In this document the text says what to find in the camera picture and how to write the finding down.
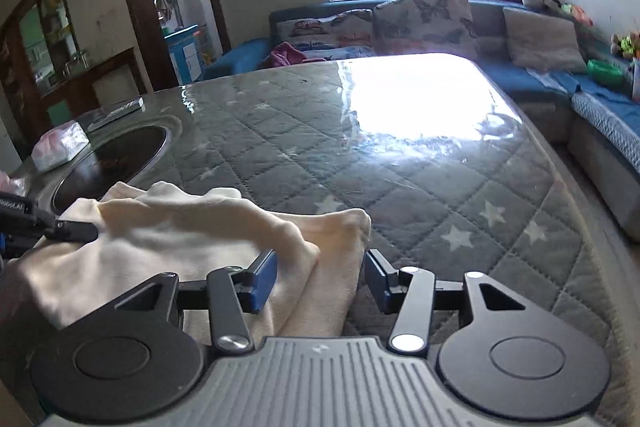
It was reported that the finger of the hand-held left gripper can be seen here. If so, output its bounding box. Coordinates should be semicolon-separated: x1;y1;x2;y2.
31;211;100;244

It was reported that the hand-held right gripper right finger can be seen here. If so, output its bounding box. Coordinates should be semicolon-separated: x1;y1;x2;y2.
364;249;527;354

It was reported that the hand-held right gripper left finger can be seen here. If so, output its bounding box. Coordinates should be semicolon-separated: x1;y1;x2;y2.
115;249;279;354

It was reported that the cream garment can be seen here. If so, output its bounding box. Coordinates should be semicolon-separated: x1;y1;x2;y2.
17;180;373;338

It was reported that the black round cooktop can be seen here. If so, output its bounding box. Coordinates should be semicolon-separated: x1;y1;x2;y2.
50;124;169;215

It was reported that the tissue packet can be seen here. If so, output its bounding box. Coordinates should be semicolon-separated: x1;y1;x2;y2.
31;121;92;172

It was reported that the grey quilted star table cover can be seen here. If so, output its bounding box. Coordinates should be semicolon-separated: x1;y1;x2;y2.
37;53;623;413

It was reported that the grey remote control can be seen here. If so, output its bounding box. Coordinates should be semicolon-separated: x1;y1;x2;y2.
87;97;146;132

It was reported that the dark wooden sideboard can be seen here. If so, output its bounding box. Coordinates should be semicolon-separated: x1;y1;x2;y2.
0;0;149;160

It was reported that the pink cloth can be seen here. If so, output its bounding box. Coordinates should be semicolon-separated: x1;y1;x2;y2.
269;40;309;70

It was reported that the blue sofa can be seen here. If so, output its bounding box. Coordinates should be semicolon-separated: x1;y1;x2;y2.
200;0;640;244

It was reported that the small butterfly print cushion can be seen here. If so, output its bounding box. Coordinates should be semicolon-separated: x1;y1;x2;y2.
273;9;377;54

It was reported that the large butterfly print cushion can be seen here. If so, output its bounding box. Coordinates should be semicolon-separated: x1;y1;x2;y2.
372;0;482;58

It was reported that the blue knitted blanket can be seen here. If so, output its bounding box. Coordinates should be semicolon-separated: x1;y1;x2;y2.
569;88;640;175

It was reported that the beige cushion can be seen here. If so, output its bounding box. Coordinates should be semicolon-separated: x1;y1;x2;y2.
502;6;589;74

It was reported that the green basin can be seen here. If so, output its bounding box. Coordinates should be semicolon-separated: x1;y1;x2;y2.
585;59;627;88

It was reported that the orange green toy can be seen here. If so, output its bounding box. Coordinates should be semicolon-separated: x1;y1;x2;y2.
560;2;594;28

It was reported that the yellow plush toy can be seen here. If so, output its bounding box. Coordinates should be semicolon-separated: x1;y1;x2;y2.
610;29;640;61

